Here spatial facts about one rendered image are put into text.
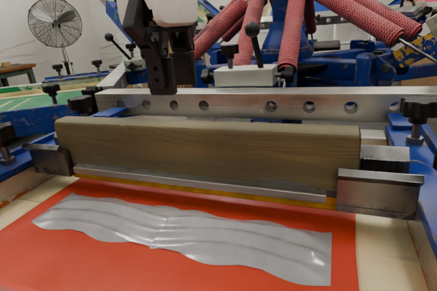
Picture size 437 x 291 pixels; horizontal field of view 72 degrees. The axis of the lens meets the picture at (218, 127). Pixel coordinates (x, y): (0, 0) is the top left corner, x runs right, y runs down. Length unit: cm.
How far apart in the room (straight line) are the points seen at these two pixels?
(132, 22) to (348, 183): 26
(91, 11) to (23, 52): 152
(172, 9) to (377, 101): 37
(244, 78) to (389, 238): 39
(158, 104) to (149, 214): 32
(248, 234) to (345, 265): 9
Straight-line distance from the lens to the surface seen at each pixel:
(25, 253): 41
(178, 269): 32
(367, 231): 37
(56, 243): 41
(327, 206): 37
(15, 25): 499
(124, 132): 41
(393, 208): 35
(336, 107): 56
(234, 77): 63
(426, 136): 48
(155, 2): 31
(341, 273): 32
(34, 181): 55
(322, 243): 34
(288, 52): 80
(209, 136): 35
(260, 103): 57
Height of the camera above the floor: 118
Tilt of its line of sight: 20 degrees down
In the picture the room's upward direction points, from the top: 5 degrees counter-clockwise
